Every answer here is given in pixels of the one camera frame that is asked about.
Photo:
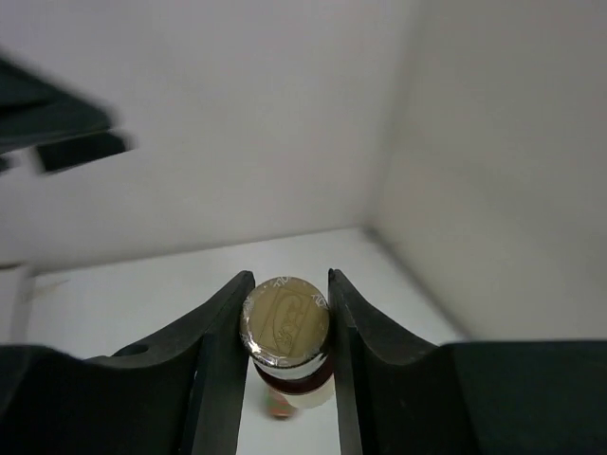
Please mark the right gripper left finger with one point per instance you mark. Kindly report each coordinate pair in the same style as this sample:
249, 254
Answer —
179, 390

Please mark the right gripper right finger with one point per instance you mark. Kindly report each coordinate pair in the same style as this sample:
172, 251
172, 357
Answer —
397, 393

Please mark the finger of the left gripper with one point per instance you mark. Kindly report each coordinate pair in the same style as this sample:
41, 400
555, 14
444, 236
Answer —
64, 129

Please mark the small yellow bottle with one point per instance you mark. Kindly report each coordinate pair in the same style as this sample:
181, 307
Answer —
286, 328

